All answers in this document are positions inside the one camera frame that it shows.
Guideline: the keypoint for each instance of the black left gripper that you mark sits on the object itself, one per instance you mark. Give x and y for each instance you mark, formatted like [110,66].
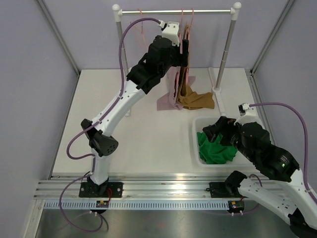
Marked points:
[180,59]

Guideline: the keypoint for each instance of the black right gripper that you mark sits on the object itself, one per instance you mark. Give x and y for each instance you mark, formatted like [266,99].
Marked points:
[224,126]

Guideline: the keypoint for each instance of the green tank top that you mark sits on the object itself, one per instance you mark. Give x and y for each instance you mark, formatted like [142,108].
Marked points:
[214,153]

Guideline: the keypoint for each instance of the pink tank top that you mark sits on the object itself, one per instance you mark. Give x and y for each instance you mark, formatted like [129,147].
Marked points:
[169,100]

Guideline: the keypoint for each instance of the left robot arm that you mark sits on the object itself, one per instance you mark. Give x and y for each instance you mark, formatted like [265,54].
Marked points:
[99,130]

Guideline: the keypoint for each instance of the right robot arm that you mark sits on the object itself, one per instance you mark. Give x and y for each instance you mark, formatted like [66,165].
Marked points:
[277,164]

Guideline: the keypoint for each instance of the pink hanger with brown top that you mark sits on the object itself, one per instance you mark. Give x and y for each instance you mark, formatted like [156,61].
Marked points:
[187,37]

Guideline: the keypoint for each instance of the brown tank top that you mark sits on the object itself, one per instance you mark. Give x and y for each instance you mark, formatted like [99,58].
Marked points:
[188,98]

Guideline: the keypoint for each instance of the white plastic basket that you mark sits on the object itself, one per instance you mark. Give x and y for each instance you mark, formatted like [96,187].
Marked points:
[253,134]

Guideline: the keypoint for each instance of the white clothes rack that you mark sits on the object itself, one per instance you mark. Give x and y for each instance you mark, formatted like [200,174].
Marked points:
[157,71]

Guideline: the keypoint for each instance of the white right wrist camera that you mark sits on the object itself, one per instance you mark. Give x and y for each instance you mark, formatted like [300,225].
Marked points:
[247,115]

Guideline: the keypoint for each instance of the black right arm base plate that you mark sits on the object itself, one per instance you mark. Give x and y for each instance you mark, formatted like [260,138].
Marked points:
[219,190]

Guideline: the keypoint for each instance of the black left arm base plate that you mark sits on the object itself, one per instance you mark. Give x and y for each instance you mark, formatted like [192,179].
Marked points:
[105,190]

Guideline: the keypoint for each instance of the aluminium mounting rail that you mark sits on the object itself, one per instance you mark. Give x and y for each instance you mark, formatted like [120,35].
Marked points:
[137,187]

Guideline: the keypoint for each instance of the white slotted cable duct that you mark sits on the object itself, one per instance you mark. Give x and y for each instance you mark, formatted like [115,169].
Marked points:
[138,205]

